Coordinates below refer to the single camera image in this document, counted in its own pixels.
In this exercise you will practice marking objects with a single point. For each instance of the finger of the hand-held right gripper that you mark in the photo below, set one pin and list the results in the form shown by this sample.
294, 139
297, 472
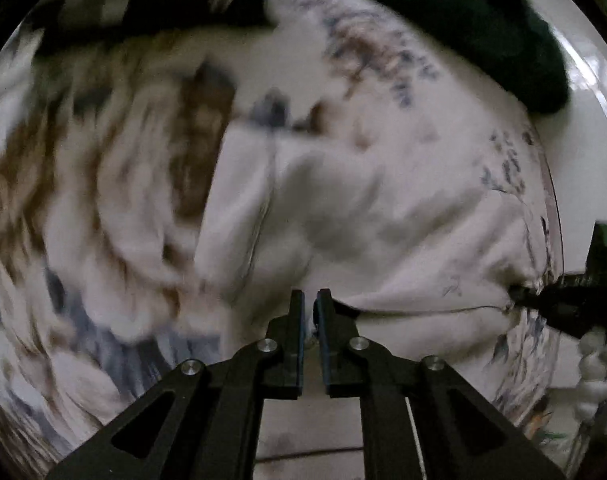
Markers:
563, 305

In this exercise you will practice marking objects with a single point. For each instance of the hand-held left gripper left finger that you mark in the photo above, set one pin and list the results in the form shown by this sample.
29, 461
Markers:
300, 340

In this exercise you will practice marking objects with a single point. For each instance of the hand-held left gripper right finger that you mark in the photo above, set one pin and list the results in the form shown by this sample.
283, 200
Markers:
323, 340

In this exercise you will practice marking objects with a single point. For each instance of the white garment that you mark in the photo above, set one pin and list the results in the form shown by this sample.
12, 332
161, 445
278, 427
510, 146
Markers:
383, 200

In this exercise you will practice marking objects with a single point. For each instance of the person's right hand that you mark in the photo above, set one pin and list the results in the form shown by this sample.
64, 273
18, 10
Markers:
596, 375

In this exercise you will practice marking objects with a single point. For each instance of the brown and white patterned blanket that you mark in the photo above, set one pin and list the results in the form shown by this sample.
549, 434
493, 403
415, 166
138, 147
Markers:
98, 200

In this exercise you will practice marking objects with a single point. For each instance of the dark green cloth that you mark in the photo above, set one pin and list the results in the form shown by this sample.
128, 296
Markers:
453, 20

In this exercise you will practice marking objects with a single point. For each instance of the white floral printed bed sheet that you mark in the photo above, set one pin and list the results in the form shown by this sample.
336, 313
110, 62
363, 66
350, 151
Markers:
378, 45

